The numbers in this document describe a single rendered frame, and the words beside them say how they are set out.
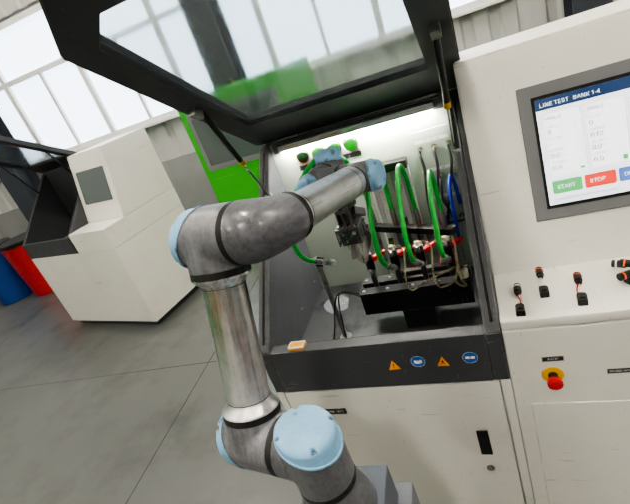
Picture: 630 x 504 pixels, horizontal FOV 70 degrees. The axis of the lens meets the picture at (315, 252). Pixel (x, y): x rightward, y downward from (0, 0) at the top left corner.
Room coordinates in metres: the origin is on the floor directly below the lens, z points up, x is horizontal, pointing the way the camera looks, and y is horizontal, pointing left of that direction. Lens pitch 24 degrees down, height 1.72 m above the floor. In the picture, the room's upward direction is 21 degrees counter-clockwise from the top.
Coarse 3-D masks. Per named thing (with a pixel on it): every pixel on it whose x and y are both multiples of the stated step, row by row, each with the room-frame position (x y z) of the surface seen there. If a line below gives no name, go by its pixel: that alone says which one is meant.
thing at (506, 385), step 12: (504, 384) 0.88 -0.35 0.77; (504, 396) 0.88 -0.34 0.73; (288, 408) 1.15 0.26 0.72; (516, 408) 0.87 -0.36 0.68; (516, 420) 0.87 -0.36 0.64; (516, 432) 0.88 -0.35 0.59; (516, 444) 0.88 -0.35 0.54; (516, 456) 0.90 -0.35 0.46; (528, 480) 0.87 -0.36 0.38; (528, 492) 0.88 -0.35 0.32
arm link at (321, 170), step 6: (318, 168) 1.12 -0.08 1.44; (324, 168) 1.09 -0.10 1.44; (330, 168) 1.07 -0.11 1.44; (306, 174) 1.09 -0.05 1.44; (312, 174) 1.09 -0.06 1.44; (318, 174) 1.08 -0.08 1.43; (324, 174) 1.07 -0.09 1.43; (300, 180) 1.08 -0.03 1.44; (306, 180) 1.06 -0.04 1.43; (312, 180) 1.06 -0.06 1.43; (300, 186) 1.07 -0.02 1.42
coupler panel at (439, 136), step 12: (420, 132) 1.42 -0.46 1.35; (432, 132) 1.40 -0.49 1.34; (444, 132) 1.39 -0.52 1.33; (420, 144) 1.42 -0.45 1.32; (432, 144) 1.40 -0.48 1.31; (444, 144) 1.39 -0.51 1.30; (432, 156) 1.41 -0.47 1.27; (444, 156) 1.39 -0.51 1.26; (420, 168) 1.43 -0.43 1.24; (432, 168) 1.41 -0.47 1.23; (444, 168) 1.40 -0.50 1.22; (456, 168) 1.38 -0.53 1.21; (420, 180) 1.43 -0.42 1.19; (444, 180) 1.40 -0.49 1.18; (456, 180) 1.38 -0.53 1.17; (444, 192) 1.40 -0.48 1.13; (456, 204) 1.39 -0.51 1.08
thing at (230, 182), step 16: (192, 128) 4.29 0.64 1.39; (208, 128) 4.21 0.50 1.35; (208, 144) 4.25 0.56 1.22; (240, 144) 4.10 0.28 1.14; (208, 160) 4.28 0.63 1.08; (224, 160) 4.20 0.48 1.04; (256, 160) 4.07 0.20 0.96; (208, 176) 4.32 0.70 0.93; (224, 176) 4.25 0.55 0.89; (240, 176) 4.17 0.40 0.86; (256, 176) 4.09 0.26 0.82; (224, 192) 4.28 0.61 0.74; (240, 192) 4.20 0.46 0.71; (256, 192) 4.12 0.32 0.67
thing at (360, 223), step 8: (344, 208) 1.15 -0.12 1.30; (336, 216) 1.15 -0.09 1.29; (344, 216) 1.16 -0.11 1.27; (352, 216) 1.18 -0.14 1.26; (360, 216) 1.20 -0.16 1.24; (344, 224) 1.15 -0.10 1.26; (352, 224) 1.15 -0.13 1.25; (360, 224) 1.16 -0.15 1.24; (336, 232) 1.16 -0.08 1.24; (344, 232) 1.15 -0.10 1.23; (352, 232) 1.14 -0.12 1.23; (360, 232) 1.15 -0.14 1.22; (344, 240) 1.16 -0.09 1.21; (352, 240) 1.14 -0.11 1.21; (360, 240) 1.14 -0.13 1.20
